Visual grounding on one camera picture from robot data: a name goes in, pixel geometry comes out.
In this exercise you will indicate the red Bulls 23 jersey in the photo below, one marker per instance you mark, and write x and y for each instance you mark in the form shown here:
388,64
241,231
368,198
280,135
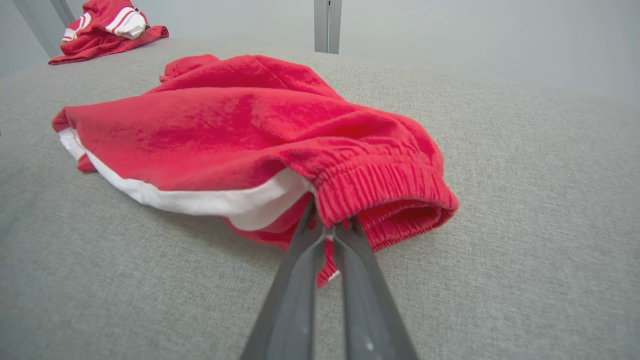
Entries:
100,45

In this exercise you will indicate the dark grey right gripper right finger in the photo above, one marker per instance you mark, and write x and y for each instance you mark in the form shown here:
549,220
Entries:
370,310

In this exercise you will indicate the grey metal partition post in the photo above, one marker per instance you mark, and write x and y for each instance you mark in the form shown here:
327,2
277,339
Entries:
327,25

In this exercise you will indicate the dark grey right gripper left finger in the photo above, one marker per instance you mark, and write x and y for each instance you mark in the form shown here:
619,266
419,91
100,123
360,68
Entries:
290,300

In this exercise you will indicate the grey metal frame bracket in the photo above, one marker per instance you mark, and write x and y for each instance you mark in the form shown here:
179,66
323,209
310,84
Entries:
37,25

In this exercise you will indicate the red shorts with white trim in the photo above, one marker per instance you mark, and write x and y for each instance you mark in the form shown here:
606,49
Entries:
225,130

